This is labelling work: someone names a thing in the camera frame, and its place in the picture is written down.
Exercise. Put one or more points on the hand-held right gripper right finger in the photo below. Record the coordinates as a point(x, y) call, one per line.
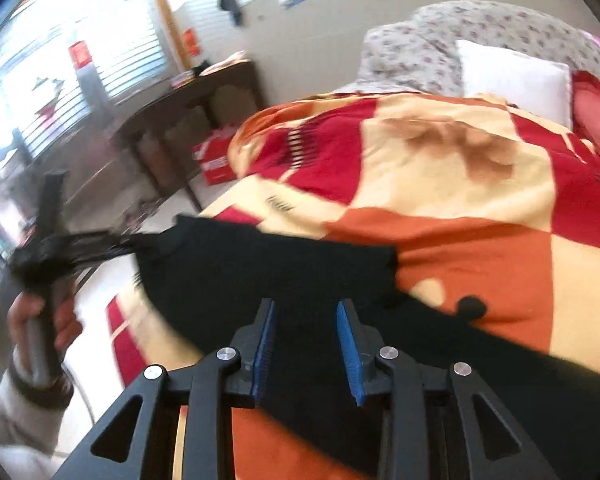
point(348, 345)

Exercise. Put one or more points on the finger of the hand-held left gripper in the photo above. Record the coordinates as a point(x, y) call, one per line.
point(107, 245)

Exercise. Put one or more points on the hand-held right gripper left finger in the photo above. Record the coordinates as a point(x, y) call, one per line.
point(264, 345)

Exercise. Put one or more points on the black pants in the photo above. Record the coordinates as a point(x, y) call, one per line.
point(330, 280)

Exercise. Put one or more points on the person's left hand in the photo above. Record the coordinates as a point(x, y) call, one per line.
point(30, 317)

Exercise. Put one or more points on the red cardboard box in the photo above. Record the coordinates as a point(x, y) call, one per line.
point(214, 157)

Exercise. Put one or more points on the dark wooden table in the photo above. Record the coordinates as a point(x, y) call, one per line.
point(180, 115)

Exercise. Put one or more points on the red orange checkered blanket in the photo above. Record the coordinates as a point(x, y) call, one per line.
point(455, 185)

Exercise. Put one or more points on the dark hanging cloth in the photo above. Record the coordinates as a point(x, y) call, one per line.
point(228, 0)

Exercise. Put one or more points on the white pillow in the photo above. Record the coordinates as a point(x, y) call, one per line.
point(515, 85)

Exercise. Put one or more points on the floral grey quilt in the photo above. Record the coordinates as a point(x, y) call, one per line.
point(455, 45)

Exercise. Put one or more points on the red pillow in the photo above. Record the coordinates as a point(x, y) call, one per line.
point(597, 115)

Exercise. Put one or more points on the wooden door frame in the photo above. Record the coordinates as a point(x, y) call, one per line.
point(167, 15)

